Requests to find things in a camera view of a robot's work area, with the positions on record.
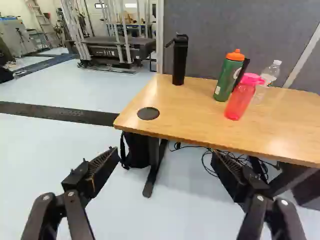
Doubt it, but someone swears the green bottle with orange cap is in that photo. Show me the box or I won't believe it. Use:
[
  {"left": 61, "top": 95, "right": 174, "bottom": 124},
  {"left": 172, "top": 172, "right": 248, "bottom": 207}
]
[{"left": 213, "top": 48, "right": 246, "bottom": 103}]

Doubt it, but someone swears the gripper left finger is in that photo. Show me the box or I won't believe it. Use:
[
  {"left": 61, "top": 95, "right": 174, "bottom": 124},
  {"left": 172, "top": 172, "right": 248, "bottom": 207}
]
[{"left": 20, "top": 146, "right": 120, "bottom": 240}]

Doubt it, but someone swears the clear plastic water bottle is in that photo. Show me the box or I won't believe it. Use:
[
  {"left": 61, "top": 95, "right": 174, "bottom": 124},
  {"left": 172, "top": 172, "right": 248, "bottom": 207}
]
[{"left": 250, "top": 59, "right": 283, "bottom": 105}]

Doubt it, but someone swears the black floor cable cover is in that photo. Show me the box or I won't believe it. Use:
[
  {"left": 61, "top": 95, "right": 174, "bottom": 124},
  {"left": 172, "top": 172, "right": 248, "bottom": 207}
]
[{"left": 0, "top": 100, "right": 121, "bottom": 128}]

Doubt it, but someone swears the black backpack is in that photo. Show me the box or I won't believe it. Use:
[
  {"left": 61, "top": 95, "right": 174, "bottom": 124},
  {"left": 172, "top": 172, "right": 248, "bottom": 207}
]
[{"left": 119, "top": 131, "right": 158, "bottom": 171}]

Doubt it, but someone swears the wooden table with black legs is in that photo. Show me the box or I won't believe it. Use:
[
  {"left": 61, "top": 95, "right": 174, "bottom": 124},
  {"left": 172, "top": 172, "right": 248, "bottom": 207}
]
[{"left": 112, "top": 73, "right": 320, "bottom": 207}]

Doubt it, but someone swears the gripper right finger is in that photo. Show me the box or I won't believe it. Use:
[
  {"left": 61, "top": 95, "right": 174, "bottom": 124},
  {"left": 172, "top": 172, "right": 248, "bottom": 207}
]
[{"left": 210, "top": 149, "right": 307, "bottom": 240}]

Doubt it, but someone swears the grey partition panel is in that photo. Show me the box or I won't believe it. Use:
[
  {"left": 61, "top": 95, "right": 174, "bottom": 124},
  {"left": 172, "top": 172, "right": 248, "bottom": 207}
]
[{"left": 156, "top": 0, "right": 320, "bottom": 96}]

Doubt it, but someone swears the red bottle with pink lid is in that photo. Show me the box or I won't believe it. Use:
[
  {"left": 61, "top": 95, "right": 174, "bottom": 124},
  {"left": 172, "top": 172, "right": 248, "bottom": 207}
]
[{"left": 224, "top": 72, "right": 265, "bottom": 122}]

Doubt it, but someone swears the tall black bottle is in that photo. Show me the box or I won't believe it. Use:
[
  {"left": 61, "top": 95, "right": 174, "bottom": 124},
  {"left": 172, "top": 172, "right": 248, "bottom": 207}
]
[{"left": 164, "top": 32, "right": 190, "bottom": 86}]

